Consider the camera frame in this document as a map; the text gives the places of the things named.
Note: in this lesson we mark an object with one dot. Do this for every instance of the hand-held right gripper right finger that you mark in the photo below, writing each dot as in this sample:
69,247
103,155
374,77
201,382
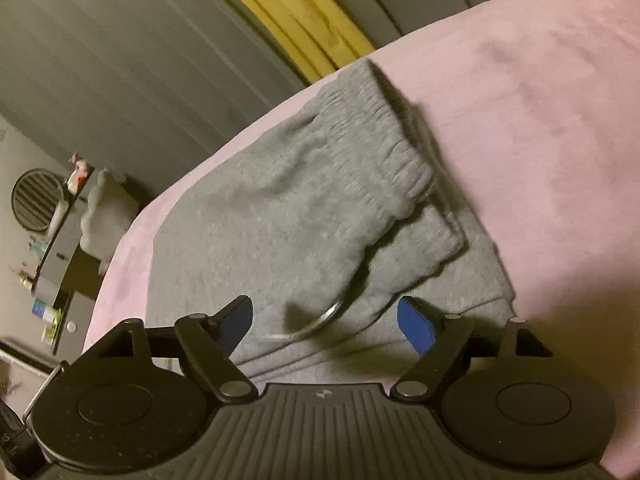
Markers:
416,326

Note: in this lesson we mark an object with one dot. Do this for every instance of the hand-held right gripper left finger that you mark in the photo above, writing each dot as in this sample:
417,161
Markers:
236,325

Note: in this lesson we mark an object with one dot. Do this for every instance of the grey sweat pants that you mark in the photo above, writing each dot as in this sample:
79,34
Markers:
300,210

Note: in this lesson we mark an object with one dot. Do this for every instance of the white plush toy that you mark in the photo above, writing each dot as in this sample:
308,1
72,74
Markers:
107,210

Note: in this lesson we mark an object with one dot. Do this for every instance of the dark dresser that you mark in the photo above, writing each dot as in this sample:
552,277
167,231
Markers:
70,270

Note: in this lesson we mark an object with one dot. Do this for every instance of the blue green box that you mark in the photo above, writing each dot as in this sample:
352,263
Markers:
46,310

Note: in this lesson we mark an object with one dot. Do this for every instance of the colourful packet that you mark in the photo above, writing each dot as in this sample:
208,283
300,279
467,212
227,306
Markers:
80,172

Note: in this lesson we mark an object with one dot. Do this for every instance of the pink plush blanket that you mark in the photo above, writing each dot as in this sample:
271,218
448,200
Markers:
540,110

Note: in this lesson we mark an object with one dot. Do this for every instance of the yellow wooden beam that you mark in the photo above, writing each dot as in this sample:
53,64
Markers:
290,10

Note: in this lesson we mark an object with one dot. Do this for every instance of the round slatted wall vent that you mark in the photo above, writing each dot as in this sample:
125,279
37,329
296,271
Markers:
39,201

